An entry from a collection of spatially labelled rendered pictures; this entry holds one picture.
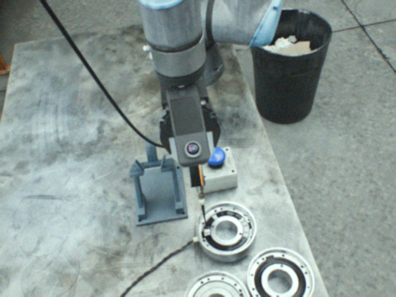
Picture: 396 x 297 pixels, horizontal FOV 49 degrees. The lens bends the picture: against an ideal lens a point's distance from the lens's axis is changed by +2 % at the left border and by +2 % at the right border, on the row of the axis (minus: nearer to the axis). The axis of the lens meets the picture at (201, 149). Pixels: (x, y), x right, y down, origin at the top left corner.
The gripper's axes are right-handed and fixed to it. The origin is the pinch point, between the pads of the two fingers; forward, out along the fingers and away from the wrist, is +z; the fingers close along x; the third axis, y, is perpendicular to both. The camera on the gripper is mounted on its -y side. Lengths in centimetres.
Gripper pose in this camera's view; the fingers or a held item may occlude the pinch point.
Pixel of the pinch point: (194, 163)
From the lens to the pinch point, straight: 72.8
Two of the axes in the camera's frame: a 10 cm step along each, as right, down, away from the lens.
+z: 0.9, 6.5, 7.6
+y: -1.3, -7.5, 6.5
